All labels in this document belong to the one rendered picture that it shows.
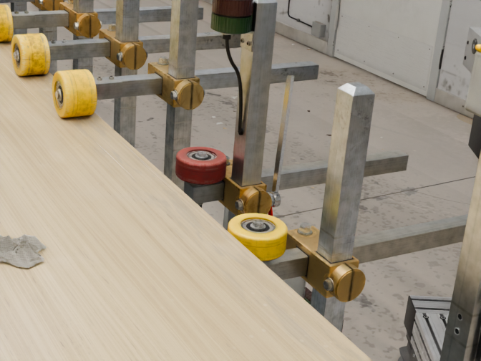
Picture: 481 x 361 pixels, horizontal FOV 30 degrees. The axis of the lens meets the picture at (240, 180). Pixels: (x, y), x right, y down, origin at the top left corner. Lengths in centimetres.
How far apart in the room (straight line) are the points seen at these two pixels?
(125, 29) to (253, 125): 50
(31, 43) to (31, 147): 37
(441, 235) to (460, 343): 38
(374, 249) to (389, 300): 160
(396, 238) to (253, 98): 30
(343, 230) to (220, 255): 18
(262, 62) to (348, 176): 26
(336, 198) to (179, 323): 31
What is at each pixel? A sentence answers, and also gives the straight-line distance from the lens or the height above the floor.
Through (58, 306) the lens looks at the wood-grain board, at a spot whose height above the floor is 90.
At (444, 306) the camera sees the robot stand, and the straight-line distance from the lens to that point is 247.
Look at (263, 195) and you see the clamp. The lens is 140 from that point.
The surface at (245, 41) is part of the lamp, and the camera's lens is 135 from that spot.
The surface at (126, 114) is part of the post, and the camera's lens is 185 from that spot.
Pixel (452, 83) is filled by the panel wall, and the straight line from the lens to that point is 487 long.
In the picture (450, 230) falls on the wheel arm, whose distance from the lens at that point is 141.
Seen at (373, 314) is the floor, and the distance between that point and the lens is 283.
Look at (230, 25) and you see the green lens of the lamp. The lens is 130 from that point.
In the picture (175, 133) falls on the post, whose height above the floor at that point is 87.
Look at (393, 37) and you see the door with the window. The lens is 519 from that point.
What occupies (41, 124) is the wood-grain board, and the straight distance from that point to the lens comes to 155.
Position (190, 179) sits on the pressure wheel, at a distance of 140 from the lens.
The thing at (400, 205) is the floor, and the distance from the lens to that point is 360.
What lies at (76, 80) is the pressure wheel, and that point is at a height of 97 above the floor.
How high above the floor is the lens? 143
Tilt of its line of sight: 23 degrees down
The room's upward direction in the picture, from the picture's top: 5 degrees clockwise
